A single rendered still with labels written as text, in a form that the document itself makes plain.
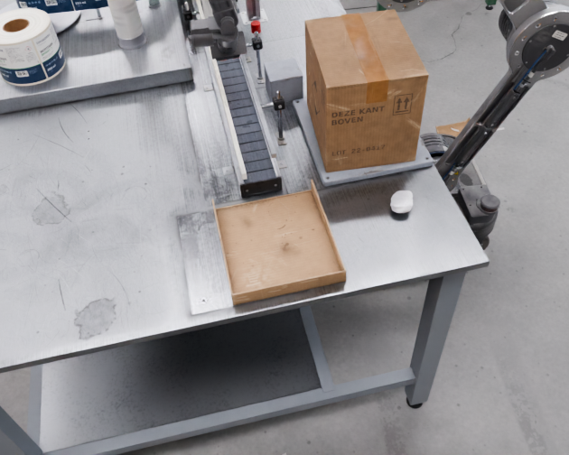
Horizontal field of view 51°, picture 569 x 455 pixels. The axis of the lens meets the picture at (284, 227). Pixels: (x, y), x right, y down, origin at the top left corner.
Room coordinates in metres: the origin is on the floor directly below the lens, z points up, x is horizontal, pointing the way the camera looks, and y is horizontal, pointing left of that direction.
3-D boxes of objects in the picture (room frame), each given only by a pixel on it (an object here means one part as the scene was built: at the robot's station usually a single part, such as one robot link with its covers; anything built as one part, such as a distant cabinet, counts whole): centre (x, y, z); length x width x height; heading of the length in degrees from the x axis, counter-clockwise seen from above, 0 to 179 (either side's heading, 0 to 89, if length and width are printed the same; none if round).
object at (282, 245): (0.92, 0.02, 0.85); 0.30 x 0.26 x 0.04; 10
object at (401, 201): (1.01, -0.30, 0.85); 0.08 x 0.07 x 0.04; 124
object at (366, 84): (1.29, -0.22, 0.99); 0.30 x 0.24 x 0.27; 5
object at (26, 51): (1.68, 0.76, 0.95); 0.20 x 0.20 x 0.14
